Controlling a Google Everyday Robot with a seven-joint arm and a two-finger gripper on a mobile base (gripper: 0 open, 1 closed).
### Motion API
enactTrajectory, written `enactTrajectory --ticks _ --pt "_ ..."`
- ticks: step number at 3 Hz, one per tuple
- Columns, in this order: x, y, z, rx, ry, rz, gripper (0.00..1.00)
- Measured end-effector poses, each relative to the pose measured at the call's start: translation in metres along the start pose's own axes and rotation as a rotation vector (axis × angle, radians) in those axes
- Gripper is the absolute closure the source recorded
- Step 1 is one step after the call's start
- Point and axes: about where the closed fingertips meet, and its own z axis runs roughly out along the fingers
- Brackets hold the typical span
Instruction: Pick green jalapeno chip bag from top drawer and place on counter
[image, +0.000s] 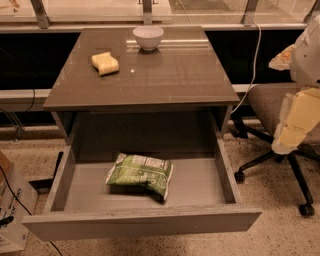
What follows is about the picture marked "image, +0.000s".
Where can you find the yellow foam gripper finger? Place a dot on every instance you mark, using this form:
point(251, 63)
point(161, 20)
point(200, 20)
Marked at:
point(282, 60)
point(299, 115)

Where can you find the green jalapeno chip bag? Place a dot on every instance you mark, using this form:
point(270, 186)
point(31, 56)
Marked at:
point(152, 173)

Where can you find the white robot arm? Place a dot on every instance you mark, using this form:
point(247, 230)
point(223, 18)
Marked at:
point(305, 63)

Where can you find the grey cabinet counter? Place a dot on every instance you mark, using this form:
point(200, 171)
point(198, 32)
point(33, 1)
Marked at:
point(171, 102)

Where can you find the open grey top drawer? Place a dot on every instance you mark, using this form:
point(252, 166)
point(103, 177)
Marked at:
point(203, 198)

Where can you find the grey office chair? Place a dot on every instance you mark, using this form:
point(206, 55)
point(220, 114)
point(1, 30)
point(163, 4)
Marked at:
point(266, 101)

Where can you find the white ceramic bowl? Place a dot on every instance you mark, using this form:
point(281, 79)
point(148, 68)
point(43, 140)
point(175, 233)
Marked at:
point(148, 37)

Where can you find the yellow sponge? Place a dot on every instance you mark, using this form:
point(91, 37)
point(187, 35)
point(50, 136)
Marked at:
point(105, 63)

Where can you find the white cardboard box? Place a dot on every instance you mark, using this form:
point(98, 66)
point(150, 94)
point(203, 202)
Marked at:
point(17, 199)

